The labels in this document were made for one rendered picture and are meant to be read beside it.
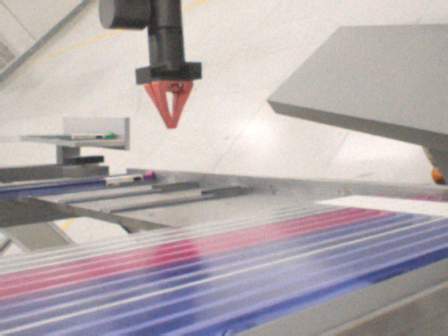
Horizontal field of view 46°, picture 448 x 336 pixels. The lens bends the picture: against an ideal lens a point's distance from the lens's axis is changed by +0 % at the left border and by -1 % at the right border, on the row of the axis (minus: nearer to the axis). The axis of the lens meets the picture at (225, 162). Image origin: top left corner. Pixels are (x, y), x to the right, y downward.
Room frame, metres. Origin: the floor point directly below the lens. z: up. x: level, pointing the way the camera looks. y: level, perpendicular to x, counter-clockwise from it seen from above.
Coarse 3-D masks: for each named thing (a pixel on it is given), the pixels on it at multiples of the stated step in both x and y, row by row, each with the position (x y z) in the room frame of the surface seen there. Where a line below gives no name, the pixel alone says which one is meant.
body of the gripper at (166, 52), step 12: (156, 36) 0.82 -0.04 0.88; (168, 36) 0.81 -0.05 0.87; (180, 36) 0.82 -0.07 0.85; (156, 48) 0.81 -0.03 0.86; (168, 48) 0.80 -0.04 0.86; (180, 48) 0.81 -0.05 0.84; (156, 60) 0.81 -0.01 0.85; (168, 60) 0.80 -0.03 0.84; (180, 60) 0.80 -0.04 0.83; (156, 72) 0.80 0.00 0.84; (168, 72) 0.81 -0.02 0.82
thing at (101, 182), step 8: (144, 176) 0.74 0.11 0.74; (152, 176) 0.75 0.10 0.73; (40, 184) 0.70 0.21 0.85; (48, 184) 0.69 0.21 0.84; (56, 184) 0.69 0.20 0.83; (64, 184) 0.70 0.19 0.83; (72, 184) 0.70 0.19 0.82; (80, 184) 0.70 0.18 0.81; (88, 184) 0.71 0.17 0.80; (96, 184) 0.71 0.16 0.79; (104, 184) 0.72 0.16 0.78; (0, 192) 0.67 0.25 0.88; (8, 192) 0.67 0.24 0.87; (16, 192) 0.67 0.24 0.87; (24, 192) 0.68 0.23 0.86; (32, 192) 0.68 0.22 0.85; (40, 192) 0.68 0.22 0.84; (48, 192) 0.69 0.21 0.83
